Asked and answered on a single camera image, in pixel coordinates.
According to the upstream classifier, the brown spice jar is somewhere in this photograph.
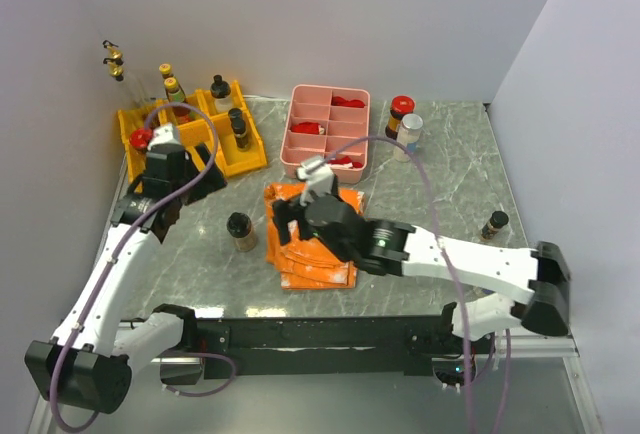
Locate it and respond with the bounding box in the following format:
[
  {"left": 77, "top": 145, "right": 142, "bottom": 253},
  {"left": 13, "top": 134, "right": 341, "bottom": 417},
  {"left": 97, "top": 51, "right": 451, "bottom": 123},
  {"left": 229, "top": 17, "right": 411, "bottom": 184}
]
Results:
[{"left": 226, "top": 212, "right": 257, "bottom": 252}]

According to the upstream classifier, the sauce bottle green label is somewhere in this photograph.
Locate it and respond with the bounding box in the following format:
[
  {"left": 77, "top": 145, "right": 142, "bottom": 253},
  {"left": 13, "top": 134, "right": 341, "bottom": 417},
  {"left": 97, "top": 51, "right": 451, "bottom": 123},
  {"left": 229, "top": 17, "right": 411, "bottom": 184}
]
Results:
[{"left": 164, "top": 77, "right": 195, "bottom": 124}]

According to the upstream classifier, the dark spice jar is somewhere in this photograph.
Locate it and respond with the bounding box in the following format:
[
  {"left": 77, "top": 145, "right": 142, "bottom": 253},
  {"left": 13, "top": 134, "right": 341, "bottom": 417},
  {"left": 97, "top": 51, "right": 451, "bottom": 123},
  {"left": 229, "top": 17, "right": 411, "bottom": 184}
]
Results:
[{"left": 231, "top": 118, "right": 250, "bottom": 152}]

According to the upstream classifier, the white bottle black cap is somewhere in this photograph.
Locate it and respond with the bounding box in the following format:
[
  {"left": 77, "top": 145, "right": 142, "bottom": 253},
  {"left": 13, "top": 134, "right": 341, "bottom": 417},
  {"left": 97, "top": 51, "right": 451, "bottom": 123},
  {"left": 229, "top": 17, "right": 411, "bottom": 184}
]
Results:
[{"left": 210, "top": 74, "right": 234, "bottom": 113}]

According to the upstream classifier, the sauce bottle yellow cap back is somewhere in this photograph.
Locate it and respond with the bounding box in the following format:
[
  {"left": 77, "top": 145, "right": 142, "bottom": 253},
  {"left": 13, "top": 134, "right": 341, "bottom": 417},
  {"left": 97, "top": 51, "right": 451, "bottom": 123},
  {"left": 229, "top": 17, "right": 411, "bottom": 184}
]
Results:
[{"left": 158, "top": 63, "right": 174, "bottom": 79}]

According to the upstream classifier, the brass clamp wall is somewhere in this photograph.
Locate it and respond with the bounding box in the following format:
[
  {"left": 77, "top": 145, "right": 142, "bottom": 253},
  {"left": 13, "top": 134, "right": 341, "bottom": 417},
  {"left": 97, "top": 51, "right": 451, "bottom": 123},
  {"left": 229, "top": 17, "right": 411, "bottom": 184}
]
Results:
[
  {"left": 103, "top": 57, "right": 124, "bottom": 82},
  {"left": 102, "top": 40, "right": 123, "bottom": 60}
]

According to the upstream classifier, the dark spice shaker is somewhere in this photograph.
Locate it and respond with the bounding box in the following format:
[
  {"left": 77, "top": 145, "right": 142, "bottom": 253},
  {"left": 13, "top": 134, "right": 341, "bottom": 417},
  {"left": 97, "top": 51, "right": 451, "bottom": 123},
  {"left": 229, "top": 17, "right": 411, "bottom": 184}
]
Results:
[{"left": 228, "top": 108, "right": 246, "bottom": 132}]

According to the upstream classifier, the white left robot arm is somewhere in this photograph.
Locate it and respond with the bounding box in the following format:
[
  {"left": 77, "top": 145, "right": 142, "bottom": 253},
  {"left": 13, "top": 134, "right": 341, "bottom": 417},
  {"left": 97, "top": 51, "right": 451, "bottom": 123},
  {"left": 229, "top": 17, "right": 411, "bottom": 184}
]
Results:
[{"left": 24, "top": 142, "right": 226, "bottom": 414}]

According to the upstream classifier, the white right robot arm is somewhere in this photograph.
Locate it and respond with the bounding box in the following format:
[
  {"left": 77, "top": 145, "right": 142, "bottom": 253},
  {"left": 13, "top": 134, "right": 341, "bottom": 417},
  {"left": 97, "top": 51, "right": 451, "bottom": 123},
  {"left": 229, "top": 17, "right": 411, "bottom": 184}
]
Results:
[{"left": 272, "top": 195, "right": 571, "bottom": 352}]

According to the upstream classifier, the orange tie-dye cloth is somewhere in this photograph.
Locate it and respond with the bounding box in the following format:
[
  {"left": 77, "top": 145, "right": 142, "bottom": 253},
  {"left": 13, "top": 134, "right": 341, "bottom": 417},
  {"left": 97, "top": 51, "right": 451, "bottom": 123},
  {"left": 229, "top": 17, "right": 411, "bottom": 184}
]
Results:
[{"left": 263, "top": 183, "right": 357, "bottom": 290}]

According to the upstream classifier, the red white sock bottom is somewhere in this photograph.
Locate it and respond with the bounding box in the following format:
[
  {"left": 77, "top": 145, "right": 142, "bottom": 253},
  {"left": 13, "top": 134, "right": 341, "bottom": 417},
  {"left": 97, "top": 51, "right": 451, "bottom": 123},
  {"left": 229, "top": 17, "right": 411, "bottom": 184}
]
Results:
[{"left": 328, "top": 155, "right": 364, "bottom": 170}]

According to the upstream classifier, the yellow plastic bin organizer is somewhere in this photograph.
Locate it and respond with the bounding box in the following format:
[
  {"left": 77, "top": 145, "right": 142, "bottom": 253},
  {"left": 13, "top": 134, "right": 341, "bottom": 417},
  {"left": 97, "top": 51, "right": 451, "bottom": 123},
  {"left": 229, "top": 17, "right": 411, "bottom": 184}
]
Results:
[{"left": 117, "top": 80, "right": 267, "bottom": 181}]

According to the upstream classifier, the red sock middle compartment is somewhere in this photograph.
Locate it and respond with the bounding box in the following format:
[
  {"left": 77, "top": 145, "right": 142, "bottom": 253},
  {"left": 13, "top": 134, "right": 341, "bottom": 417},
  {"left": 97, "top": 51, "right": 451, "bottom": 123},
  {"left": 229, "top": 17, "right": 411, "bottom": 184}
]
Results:
[{"left": 290, "top": 121, "right": 325, "bottom": 135}]

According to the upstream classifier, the red sock compartment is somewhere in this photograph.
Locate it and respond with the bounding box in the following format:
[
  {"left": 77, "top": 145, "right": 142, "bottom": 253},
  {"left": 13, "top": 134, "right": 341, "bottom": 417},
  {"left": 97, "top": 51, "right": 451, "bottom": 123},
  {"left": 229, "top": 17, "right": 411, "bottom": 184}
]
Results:
[
  {"left": 290, "top": 121, "right": 325, "bottom": 135},
  {"left": 331, "top": 96, "right": 366, "bottom": 108}
]

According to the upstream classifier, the pink divided tray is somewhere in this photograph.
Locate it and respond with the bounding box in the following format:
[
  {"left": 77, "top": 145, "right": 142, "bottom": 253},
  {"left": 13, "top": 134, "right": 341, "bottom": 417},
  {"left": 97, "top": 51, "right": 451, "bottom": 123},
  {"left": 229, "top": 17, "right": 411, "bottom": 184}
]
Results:
[{"left": 280, "top": 84, "right": 371, "bottom": 178}]

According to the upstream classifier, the red sock top compartment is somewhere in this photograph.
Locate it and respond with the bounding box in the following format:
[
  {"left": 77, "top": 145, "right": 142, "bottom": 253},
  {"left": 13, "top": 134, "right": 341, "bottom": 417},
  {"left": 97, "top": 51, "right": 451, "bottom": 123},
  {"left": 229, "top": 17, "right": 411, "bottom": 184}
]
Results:
[{"left": 331, "top": 96, "right": 366, "bottom": 108}]

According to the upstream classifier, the silver lid glass jar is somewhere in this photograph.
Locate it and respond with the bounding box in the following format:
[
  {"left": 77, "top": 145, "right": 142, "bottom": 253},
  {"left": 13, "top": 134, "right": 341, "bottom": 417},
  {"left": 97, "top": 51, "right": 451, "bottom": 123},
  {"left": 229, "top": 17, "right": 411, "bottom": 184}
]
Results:
[{"left": 393, "top": 113, "right": 424, "bottom": 162}]

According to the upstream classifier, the red lid sauce jar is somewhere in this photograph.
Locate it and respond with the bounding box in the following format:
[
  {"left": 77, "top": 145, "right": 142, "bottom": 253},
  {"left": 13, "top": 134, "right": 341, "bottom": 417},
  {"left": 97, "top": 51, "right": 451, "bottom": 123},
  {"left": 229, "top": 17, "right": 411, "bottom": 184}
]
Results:
[{"left": 385, "top": 95, "right": 415, "bottom": 140}]

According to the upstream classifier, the dark brown jar back right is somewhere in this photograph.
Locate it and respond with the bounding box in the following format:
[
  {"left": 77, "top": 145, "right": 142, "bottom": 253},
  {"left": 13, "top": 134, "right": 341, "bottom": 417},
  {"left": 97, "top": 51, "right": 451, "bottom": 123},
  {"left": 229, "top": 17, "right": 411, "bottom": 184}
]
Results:
[{"left": 480, "top": 210, "right": 509, "bottom": 241}]

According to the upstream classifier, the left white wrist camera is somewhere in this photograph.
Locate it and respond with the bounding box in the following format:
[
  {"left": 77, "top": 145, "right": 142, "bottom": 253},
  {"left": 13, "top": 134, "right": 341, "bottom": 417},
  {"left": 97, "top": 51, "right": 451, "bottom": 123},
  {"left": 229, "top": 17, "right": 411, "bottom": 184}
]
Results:
[{"left": 147, "top": 124, "right": 184, "bottom": 154}]

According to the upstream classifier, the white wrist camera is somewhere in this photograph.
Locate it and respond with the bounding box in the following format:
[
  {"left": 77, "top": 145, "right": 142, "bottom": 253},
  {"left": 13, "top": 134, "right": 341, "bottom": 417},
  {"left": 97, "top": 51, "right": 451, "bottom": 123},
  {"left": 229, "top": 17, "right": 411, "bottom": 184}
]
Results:
[
  {"left": 296, "top": 156, "right": 339, "bottom": 206},
  {"left": 147, "top": 124, "right": 184, "bottom": 154}
]

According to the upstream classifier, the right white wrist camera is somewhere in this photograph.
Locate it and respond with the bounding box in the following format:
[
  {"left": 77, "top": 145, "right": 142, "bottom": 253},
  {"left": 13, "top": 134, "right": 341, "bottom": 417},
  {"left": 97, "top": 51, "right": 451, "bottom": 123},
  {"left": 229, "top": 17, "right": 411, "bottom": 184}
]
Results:
[{"left": 296, "top": 156, "right": 339, "bottom": 206}]

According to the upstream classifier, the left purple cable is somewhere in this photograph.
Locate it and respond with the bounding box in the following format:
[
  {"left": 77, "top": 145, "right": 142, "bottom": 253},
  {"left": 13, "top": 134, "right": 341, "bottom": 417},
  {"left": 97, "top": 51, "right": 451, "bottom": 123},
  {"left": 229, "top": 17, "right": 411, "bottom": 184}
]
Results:
[{"left": 49, "top": 102, "right": 239, "bottom": 430}]

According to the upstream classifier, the purple cable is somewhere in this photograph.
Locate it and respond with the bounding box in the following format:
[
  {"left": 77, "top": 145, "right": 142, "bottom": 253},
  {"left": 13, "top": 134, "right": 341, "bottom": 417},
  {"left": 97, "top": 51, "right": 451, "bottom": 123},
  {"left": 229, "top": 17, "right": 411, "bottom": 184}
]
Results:
[
  {"left": 324, "top": 135, "right": 513, "bottom": 434},
  {"left": 49, "top": 102, "right": 239, "bottom": 430}
]

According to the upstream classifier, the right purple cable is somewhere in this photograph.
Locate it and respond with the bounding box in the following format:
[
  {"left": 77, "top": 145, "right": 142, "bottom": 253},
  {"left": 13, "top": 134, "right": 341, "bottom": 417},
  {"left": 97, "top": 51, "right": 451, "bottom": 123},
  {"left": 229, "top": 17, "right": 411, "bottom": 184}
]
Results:
[{"left": 324, "top": 135, "right": 513, "bottom": 434}]

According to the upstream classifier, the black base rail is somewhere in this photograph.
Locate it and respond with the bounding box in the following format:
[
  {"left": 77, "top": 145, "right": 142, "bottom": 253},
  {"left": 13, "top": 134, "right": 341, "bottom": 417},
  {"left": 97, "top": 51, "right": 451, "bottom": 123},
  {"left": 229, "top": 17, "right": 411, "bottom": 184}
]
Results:
[{"left": 168, "top": 315, "right": 463, "bottom": 376}]

